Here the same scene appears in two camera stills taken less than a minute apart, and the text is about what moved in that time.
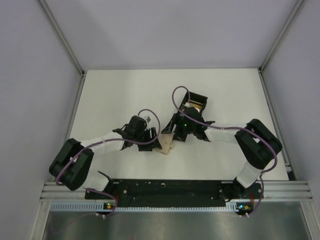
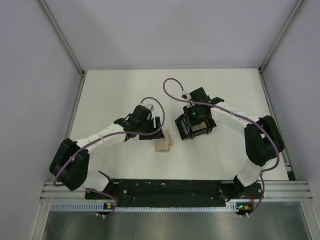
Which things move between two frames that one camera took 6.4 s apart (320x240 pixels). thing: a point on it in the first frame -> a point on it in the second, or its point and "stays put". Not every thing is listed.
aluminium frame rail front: [274, 191] stays put
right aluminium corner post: [297, 8] stays put
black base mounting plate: [175, 193] stays put
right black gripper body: [183, 128] -> [193, 114]
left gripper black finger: [156, 144] -> [159, 134]
